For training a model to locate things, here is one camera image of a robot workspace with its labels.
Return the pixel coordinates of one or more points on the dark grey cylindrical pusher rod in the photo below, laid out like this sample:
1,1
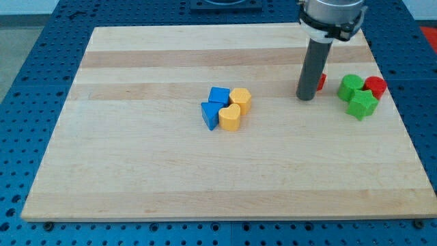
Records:
312,69

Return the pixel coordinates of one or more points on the red star block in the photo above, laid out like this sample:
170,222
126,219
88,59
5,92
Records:
321,82

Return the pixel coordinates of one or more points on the green star block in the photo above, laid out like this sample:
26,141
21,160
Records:
362,104

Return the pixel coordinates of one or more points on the green cylinder block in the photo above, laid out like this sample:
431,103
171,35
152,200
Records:
349,84

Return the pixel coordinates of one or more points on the red cylinder block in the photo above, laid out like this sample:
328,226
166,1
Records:
376,85

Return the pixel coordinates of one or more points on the yellow hexagon block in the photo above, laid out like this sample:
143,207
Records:
242,97

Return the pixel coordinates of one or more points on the blue cube block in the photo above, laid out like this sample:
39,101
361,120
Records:
219,95

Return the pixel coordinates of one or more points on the yellow heart block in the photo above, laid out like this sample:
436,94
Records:
229,117

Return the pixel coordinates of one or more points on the blue triangle block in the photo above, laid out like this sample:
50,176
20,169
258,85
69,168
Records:
210,113

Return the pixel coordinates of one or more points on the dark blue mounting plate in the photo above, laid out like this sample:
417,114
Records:
225,5

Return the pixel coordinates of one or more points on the light wooden board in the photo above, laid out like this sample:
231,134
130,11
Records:
130,143

